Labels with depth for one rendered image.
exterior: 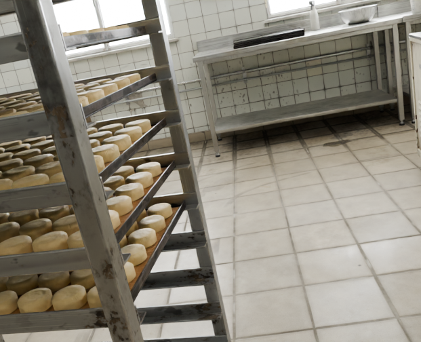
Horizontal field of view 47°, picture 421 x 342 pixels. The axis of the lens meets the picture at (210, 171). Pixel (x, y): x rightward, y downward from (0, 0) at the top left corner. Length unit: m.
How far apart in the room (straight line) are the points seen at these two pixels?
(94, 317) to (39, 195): 0.18
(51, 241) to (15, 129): 0.18
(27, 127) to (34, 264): 0.19
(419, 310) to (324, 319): 0.34
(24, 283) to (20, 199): 0.23
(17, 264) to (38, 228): 0.10
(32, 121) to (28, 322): 0.29
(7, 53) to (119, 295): 0.31
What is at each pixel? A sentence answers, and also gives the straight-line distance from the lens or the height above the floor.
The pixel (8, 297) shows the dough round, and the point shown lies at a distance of 0.82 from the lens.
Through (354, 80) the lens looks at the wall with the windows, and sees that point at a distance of 5.01.
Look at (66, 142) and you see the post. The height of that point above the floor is 1.03.
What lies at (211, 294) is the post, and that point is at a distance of 1.14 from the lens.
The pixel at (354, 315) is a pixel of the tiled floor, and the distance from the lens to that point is 1.96.
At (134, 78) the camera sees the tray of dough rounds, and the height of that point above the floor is 1.06.
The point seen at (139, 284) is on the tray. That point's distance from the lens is 0.75.
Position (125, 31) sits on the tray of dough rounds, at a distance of 0.86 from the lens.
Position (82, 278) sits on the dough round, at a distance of 0.79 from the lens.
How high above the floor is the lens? 1.13
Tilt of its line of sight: 17 degrees down
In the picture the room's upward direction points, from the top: 11 degrees counter-clockwise
